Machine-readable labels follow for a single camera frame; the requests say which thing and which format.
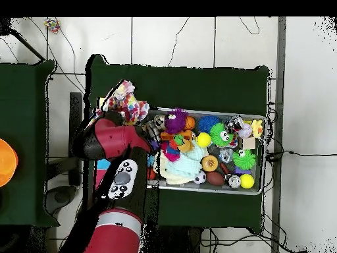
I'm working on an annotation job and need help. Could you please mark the green covered side table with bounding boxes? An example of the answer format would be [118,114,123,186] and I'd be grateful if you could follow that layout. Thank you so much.
[0,60,56,227]

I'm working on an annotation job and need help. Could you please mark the purple spiky monster toy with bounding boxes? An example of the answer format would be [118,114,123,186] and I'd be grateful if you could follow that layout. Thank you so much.
[163,108,190,135]

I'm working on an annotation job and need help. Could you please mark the dark green table cloth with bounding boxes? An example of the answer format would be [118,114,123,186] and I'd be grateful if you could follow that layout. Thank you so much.
[84,54,271,233]

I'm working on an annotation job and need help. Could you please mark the small brown football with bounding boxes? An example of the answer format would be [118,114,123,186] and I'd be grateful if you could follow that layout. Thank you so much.
[206,171,226,186]

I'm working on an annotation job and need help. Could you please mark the colourful patterned cloth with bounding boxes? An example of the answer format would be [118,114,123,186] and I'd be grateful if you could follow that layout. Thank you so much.
[99,79,151,127]

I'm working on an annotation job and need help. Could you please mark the orange building block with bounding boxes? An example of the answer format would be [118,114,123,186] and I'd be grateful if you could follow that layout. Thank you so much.
[160,131,180,142]

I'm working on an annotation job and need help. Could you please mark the shallow clear bin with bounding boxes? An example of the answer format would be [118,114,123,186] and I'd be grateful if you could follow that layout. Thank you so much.
[146,107,267,196]

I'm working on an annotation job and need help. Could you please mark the crushed silver can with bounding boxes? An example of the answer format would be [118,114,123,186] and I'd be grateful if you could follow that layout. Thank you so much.
[145,115,165,137]

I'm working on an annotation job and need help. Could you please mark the orange bowl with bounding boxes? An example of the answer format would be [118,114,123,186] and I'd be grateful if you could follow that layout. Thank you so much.
[0,138,19,188]

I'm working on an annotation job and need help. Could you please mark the light teal cloth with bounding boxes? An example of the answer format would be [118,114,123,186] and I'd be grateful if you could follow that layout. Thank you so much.
[157,146,207,185]

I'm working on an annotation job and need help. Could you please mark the yellow ball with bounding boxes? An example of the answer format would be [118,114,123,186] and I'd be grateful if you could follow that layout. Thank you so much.
[196,132,212,148]
[240,173,256,190]

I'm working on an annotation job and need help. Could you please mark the small colourful toy on floor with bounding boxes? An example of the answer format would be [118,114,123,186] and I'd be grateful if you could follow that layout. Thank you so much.
[43,18,61,34]

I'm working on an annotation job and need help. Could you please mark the wooden box with three holes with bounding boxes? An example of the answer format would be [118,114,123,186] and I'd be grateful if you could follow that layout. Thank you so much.
[94,157,113,192]

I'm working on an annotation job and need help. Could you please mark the blue spiky ball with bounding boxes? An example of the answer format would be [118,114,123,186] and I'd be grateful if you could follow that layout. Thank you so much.
[198,115,221,134]

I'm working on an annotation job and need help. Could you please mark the brown monkey toy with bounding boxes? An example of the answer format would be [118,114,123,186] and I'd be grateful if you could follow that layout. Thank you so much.
[176,136,197,154]

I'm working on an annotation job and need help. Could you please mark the small orange basketball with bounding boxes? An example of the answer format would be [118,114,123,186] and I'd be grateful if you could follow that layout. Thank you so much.
[185,115,197,130]

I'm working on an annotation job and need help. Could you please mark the small soccer ball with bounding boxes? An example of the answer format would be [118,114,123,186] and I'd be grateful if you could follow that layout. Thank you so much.
[194,171,207,185]

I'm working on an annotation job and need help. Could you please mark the green spiky ball with eyes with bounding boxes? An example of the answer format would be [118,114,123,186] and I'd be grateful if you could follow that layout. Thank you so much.
[209,123,234,148]

